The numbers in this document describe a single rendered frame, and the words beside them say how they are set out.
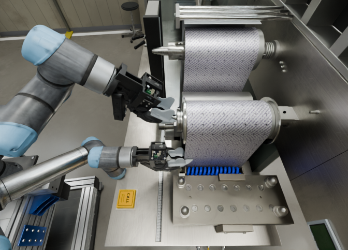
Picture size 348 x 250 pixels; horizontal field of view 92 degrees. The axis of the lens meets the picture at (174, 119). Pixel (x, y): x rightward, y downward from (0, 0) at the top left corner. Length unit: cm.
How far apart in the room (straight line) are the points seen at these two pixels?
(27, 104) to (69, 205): 134
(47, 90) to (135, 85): 18
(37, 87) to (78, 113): 203
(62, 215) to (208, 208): 127
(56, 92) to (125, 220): 55
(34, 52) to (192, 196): 59
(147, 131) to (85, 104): 169
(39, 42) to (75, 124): 200
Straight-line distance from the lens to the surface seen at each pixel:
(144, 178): 82
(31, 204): 126
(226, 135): 51
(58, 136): 236
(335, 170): 53
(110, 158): 62
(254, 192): 72
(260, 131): 53
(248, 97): 67
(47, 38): 40
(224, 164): 70
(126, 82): 39
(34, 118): 42
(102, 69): 39
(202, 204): 66
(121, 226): 80
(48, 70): 41
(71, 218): 167
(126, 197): 79
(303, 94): 59
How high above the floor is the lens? 168
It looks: 54 degrees down
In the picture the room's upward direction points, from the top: straight up
